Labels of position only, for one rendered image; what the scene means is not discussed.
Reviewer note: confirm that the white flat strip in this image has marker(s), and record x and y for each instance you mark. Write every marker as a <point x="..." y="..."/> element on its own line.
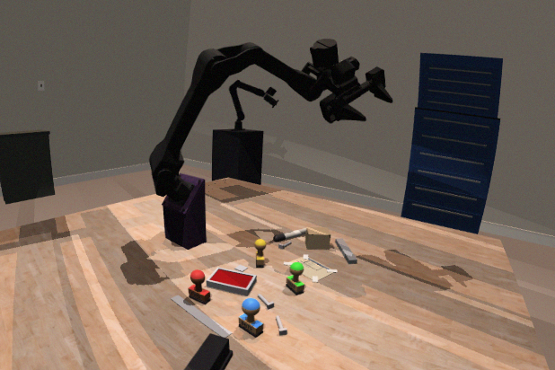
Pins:
<point x="210" y="323"/>

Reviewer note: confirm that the red-handled rubber stamp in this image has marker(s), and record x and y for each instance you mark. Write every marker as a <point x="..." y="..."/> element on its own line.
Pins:
<point x="196" y="292"/>

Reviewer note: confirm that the white marker with black cap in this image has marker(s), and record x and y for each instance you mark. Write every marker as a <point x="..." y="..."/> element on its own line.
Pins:
<point x="284" y="236"/>

